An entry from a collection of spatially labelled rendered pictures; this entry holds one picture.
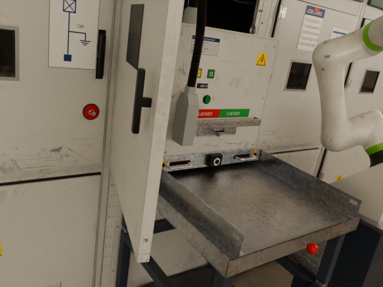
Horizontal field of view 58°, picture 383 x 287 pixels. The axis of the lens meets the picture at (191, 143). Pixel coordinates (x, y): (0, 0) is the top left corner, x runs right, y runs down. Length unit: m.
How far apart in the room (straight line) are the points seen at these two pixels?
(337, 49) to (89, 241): 1.24
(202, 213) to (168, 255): 0.82
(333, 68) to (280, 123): 0.53
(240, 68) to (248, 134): 0.30
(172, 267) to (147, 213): 1.11
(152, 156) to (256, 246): 0.42
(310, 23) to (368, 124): 0.57
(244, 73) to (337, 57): 0.35
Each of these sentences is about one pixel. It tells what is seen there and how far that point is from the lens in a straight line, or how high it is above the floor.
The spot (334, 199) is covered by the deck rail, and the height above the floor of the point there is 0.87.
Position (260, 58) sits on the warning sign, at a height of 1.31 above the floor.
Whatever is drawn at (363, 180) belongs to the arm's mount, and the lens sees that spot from 1.62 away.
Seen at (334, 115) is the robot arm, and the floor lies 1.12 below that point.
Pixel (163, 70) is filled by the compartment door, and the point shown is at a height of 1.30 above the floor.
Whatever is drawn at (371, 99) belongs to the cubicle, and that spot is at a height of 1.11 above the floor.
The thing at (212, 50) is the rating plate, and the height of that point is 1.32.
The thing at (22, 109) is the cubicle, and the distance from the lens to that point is 1.23.
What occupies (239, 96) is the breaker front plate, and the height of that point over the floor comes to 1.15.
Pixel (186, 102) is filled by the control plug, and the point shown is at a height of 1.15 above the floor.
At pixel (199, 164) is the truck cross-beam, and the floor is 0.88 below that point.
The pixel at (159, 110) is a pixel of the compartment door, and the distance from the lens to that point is 0.71.
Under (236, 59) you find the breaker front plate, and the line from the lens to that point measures 1.36.
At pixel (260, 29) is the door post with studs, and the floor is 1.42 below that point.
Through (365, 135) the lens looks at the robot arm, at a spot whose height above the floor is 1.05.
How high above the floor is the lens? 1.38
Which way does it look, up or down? 18 degrees down
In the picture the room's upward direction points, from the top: 9 degrees clockwise
